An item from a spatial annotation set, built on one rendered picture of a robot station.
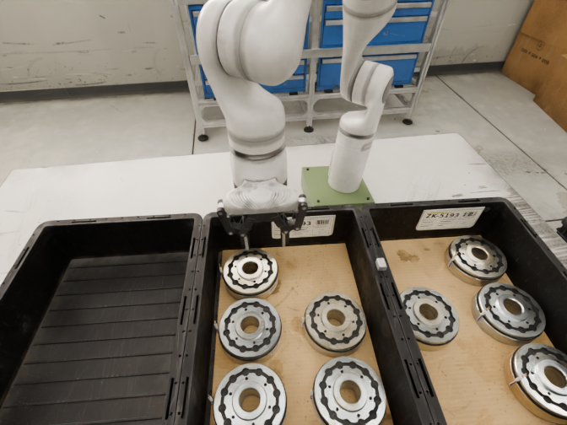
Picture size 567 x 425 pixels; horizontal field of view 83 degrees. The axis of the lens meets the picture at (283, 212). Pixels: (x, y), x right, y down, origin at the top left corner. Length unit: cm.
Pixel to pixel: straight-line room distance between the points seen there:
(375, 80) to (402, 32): 181
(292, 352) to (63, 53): 323
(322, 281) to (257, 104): 38
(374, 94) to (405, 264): 36
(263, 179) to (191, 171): 72
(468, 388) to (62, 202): 109
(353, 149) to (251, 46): 55
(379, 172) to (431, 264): 48
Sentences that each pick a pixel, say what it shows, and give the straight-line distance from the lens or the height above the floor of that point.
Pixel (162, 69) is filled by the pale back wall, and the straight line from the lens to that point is 332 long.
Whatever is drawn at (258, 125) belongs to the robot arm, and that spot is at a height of 118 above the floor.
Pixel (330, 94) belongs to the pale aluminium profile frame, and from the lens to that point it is 250.
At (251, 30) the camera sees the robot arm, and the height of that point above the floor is 128.
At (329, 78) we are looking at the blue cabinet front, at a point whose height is 41.
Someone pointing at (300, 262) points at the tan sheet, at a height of 83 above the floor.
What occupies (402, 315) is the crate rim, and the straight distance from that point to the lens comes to 51.
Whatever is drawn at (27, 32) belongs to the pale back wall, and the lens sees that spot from 353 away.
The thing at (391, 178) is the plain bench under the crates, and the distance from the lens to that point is 109.
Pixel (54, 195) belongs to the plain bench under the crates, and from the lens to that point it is 120.
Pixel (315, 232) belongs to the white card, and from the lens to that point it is 65.
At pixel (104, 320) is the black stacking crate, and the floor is 83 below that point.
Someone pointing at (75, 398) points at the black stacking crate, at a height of 83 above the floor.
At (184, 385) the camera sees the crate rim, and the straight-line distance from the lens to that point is 47.
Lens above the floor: 136
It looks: 46 degrees down
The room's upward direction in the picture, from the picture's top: straight up
